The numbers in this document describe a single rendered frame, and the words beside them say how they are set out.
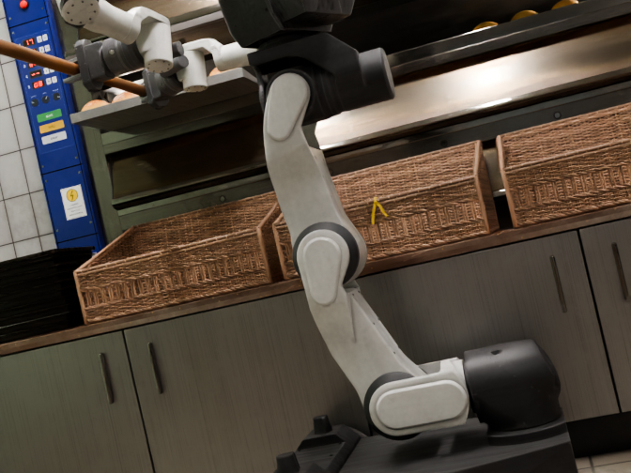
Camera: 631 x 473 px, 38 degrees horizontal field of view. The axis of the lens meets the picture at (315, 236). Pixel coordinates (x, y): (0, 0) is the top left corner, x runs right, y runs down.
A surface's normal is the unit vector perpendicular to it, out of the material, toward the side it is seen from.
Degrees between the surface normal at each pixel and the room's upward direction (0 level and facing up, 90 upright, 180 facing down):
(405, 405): 90
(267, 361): 90
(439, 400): 90
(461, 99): 70
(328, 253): 90
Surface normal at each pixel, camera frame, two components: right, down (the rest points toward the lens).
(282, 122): -0.21, 0.03
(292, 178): 0.00, 0.40
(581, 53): -0.29, -0.30
